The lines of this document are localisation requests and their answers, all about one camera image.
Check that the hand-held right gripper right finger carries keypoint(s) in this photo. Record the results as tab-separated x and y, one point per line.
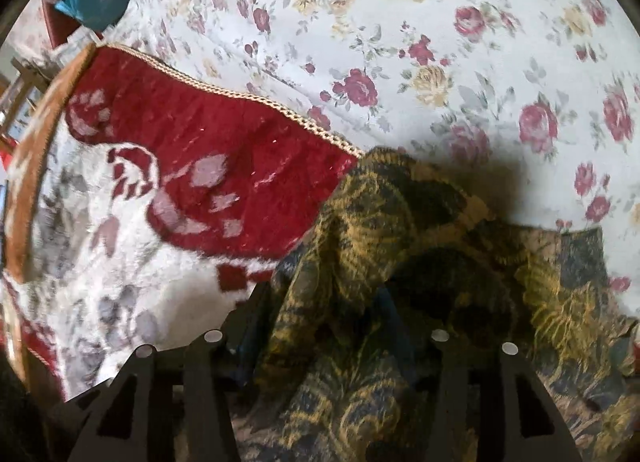
386	304

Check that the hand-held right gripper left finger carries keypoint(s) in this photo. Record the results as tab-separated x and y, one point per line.
246	342

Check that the yellow dark patterned garment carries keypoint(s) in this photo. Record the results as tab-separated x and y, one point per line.
350	242

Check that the red and white blanket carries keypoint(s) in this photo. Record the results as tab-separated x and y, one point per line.
200	141

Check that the floral bed sheet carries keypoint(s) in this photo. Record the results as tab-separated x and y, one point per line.
400	41

